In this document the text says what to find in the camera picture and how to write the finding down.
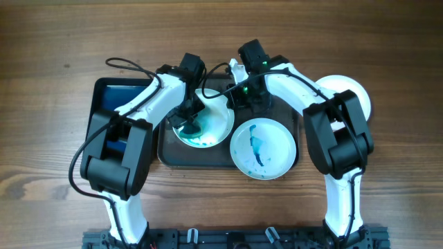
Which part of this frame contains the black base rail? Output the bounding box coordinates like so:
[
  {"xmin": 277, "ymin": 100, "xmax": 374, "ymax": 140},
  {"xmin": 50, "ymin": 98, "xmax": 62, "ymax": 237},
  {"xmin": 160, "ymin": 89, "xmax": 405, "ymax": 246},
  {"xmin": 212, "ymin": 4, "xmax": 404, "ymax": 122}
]
[{"xmin": 82, "ymin": 226, "xmax": 391, "ymax": 249}]

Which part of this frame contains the right black cable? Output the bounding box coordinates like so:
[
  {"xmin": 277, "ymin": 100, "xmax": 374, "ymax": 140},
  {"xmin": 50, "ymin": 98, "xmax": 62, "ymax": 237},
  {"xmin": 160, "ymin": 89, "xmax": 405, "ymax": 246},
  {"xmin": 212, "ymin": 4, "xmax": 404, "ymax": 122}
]
[{"xmin": 201, "ymin": 62, "xmax": 368, "ymax": 243}]

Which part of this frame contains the black water basin tray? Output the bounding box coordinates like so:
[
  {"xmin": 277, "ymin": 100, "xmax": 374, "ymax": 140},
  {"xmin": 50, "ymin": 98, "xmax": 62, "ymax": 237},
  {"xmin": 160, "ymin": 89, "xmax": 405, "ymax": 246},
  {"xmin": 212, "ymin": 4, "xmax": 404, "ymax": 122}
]
[{"xmin": 86, "ymin": 77, "xmax": 152, "ymax": 159}]

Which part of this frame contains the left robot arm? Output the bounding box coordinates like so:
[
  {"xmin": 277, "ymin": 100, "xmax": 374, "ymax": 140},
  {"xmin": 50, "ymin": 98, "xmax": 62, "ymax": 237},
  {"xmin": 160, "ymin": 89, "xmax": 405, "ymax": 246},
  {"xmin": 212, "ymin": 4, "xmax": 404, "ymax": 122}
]
[{"xmin": 69, "ymin": 53, "xmax": 206, "ymax": 248}]

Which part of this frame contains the dark grey serving tray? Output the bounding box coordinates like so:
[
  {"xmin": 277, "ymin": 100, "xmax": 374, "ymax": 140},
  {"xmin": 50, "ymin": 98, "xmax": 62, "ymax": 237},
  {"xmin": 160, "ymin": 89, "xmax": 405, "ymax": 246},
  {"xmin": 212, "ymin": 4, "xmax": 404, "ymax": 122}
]
[{"xmin": 157, "ymin": 95, "xmax": 299, "ymax": 169}]

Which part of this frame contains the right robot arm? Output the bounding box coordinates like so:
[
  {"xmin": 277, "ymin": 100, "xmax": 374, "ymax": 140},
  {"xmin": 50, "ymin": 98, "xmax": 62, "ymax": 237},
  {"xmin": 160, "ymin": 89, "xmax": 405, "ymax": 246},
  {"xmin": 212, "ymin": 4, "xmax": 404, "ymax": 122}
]
[{"xmin": 229, "ymin": 39, "xmax": 374, "ymax": 248}]

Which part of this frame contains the left black cable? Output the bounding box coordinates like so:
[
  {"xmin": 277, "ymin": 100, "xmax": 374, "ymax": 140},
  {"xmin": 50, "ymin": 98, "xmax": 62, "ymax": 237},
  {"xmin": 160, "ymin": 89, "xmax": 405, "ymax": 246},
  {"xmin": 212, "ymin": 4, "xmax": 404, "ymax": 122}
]
[{"xmin": 68, "ymin": 57, "xmax": 163, "ymax": 249}]

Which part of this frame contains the white plate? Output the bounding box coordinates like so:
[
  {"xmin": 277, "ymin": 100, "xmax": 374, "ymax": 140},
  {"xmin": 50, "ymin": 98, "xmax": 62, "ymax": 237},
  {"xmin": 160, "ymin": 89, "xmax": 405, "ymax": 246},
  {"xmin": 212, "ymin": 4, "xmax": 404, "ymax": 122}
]
[
  {"xmin": 230, "ymin": 118, "xmax": 298, "ymax": 181},
  {"xmin": 315, "ymin": 74, "xmax": 372, "ymax": 132},
  {"xmin": 172, "ymin": 89, "xmax": 235, "ymax": 149}
]

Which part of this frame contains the green yellow sponge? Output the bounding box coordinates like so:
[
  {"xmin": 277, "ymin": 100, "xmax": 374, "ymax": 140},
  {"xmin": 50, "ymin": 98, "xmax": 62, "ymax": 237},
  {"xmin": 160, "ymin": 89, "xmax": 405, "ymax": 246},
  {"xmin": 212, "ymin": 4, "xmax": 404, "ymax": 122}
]
[{"xmin": 179, "ymin": 120, "xmax": 203, "ymax": 139}]

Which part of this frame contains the black cable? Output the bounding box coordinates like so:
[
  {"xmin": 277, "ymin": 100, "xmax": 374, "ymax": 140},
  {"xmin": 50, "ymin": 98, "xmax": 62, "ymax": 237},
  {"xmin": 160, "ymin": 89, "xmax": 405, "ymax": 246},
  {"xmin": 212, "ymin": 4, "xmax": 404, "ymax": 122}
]
[
  {"xmin": 68, "ymin": 57, "xmax": 163, "ymax": 249},
  {"xmin": 201, "ymin": 62, "xmax": 368, "ymax": 243}
]

